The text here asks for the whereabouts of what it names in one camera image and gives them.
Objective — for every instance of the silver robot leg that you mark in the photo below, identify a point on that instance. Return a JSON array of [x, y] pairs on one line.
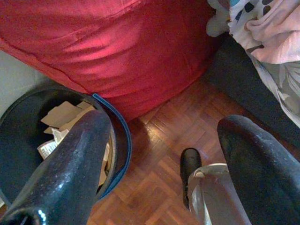
[[211, 199]]

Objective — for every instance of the pink cartoon print blanket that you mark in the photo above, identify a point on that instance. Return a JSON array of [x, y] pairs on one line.
[[269, 35]]

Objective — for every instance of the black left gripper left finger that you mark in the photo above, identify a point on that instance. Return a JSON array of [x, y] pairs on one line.
[[68, 175]]

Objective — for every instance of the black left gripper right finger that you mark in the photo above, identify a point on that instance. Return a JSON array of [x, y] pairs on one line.
[[262, 178]]

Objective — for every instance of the brown cardboard pieces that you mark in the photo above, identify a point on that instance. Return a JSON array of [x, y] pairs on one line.
[[61, 114]]

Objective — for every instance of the black robot foot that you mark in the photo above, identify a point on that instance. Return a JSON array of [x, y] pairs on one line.
[[191, 164]]

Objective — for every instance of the red bean bag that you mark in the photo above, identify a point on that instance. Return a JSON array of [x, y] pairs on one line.
[[105, 47]]

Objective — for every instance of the black round waste bin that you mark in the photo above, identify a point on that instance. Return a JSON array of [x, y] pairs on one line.
[[18, 131]]

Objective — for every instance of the white printed paper scrap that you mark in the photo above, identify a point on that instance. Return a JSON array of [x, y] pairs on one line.
[[50, 147]]

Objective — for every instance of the beige leaf print bedsheet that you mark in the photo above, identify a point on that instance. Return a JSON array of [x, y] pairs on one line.
[[288, 89]]

